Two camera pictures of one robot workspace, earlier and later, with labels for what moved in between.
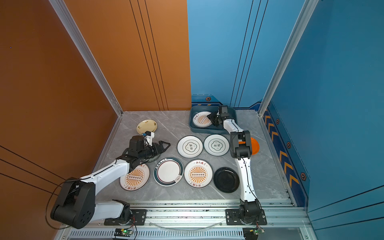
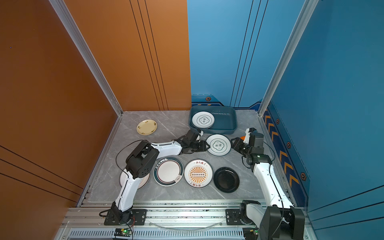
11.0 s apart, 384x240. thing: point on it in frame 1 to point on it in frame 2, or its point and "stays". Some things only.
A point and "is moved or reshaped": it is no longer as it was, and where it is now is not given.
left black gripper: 161,149 to 203,146
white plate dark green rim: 168,171 stays
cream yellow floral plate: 145,125 stays
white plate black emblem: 216,145 stays
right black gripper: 211,117 to 237,144
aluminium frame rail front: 277,220 stays
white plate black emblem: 189,146 is moved or reshaped
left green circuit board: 125,232 stays
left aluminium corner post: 82,45 stays
